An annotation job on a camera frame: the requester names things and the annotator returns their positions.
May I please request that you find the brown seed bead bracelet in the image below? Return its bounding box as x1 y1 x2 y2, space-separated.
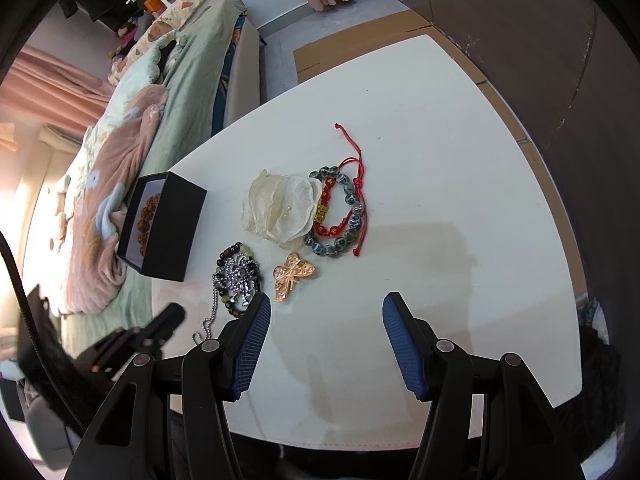
131 192 162 257

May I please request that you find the white translucent fabric flower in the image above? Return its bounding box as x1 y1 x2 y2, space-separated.
241 170 326 252

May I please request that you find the dark mixed bead bracelet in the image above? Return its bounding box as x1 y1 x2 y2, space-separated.
215 242 264 319

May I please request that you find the bed with green sheet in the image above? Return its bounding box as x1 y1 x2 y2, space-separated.
0 0 262 356

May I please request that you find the silver ball chain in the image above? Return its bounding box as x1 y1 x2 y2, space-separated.
192 287 224 347

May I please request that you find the grey blue bead bracelet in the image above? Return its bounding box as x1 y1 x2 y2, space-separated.
303 165 367 260

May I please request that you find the pink floral blanket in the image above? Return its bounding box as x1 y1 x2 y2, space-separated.
59 85 171 317

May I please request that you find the light green floral quilt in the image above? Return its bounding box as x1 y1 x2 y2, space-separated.
75 30 182 161

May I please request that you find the white table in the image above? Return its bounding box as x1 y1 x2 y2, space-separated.
292 10 598 311

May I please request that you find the beige headboard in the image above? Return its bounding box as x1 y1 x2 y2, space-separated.
0 125 87 241

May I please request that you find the gold butterfly brooch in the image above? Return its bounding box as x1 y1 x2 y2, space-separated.
272 252 319 305

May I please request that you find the red cord knot bracelet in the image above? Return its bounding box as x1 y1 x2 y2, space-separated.
311 122 369 258

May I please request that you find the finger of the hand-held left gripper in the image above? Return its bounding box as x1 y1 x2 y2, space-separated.
131 302 187 356

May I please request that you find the black jewelry box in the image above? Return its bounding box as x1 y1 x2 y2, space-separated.
116 171 208 282

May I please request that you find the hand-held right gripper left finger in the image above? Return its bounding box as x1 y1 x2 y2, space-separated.
65 292 272 480

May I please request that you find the silver rhinestone brooch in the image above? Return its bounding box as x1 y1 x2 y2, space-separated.
215 255 261 307

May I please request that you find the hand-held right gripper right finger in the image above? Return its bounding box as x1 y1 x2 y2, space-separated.
382 291 586 480

